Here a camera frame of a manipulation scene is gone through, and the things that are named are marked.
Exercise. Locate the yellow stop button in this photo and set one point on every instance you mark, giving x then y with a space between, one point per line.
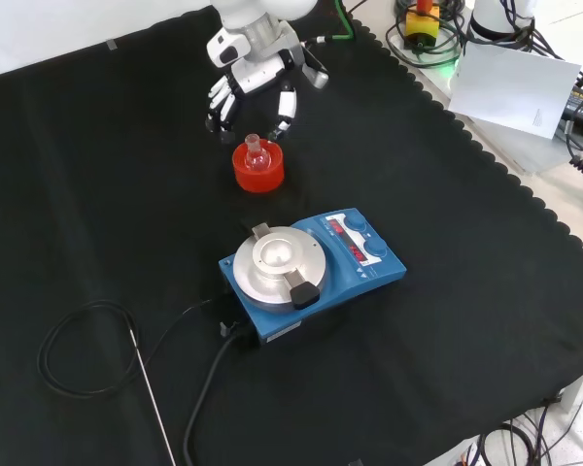
421 24

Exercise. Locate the clear round-bottom flask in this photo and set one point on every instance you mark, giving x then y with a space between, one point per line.
255 156

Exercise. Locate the grey base plate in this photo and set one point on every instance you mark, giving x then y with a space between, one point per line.
529 150

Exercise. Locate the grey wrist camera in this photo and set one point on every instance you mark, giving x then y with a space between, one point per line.
316 73

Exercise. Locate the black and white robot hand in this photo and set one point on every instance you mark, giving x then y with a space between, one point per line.
252 73

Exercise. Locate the pale white board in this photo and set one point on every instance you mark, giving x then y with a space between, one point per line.
510 92

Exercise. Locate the grey tape strip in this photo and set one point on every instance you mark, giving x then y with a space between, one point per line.
111 44

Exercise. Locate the thin steel probe rod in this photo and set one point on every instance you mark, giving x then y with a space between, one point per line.
150 393

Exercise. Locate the blue base heater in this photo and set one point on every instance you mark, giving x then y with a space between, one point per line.
369 276

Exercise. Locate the black bench cloth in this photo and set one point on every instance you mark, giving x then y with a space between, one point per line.
126 194

